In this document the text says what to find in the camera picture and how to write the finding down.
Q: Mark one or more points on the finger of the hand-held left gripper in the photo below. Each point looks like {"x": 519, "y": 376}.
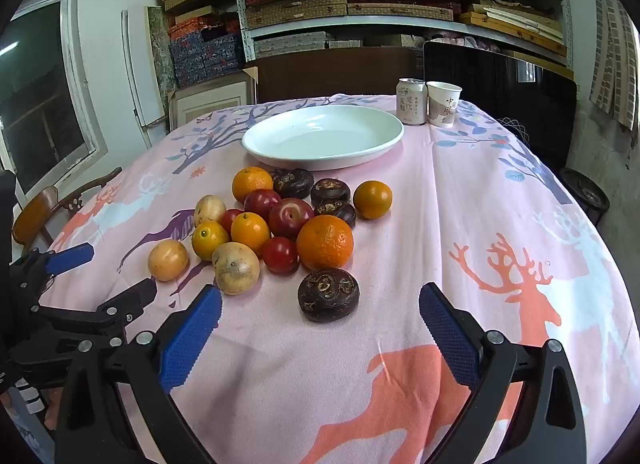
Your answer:
{"x": 70, "y": 259}
{"x": 132, "y": 299}

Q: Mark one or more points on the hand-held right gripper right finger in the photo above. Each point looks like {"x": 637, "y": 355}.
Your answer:
{"x": 447, "y": 339}

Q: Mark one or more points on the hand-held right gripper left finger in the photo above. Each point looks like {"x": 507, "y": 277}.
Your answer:
{"x": 192, "y": 339}

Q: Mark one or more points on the large yellow passion fruit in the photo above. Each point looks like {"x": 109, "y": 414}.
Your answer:
{"x": 236, "y": 268}

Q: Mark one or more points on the small yellow-orange tangerine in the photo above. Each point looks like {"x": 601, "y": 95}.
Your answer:
{"x": 210, "y": 241}

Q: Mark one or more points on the small bright red plum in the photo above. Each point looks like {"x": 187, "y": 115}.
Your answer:
{"x": 280, "y": 255}
{"x": 230, "y": 219}

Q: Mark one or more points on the dark brown water chestnut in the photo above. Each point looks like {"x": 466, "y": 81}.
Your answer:
{"x": 330, "y": 191}
{"x": 328, "y": 295}
{"x": 292, "y": 182}
{"x": 341, "y": 214}

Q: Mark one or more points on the large dark red plum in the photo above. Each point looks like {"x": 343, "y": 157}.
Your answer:
{"x": 260, "y": 201}
{"x": 291, "y": 218}

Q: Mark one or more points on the large orange tangerine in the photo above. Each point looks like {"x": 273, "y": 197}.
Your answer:
{"x": 325, "y": 242}

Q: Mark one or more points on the greenish orange tangerine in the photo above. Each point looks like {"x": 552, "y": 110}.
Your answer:
{"x": 372, "y": 199}

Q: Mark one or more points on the white oval plate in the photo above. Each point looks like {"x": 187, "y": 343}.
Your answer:
{"x": 320, "y": 138}

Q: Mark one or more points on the brown wooden chair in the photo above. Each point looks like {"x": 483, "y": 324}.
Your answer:
{"x": 35, "y": 209}

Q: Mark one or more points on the pink deer print tablecloth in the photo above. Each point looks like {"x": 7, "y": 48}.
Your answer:
{"x": 400, "y": 224}

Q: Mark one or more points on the black round stool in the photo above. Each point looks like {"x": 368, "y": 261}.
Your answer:
{"x": 585, "y": 194}

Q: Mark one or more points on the white leaning board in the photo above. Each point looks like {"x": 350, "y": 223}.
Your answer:
{"x": 142, "y": 68}

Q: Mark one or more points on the beige framed picture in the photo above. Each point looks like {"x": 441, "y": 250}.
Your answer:
{"x": 210, "y": 101}

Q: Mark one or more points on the white paper cup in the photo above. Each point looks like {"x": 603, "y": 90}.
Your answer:
{"x": 444, "y": 106}

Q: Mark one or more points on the grey marble slab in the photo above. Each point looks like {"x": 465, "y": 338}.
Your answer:
{"x": 161, "y": 43}

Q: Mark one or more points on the pink drink can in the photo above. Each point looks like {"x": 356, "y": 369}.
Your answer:
{"x": 411, "y": 103}

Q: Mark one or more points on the stack of blue patterned boxes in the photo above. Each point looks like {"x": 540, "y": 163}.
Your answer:
{"x": 210, "y": 56}

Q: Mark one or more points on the black glossy screen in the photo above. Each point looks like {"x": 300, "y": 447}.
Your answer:
{"x": 500, "y": 83}

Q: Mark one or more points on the brown wooden board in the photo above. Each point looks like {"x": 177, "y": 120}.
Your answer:
{"x": 330, "y": 76}

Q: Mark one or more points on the grey metal shelf rack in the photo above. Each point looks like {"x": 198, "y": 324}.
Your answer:
{"x": 243, "y": 18}

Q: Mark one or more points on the stack of woven flat boxes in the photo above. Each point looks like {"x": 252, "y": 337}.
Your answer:
{"x": 295, "y": 8}

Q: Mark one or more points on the beige checked curtain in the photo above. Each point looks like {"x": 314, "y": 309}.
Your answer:
{"x": 612, "y": 43}

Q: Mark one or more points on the window with white frame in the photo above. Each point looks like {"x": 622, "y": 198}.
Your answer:
{"x": 40, "y": 93}

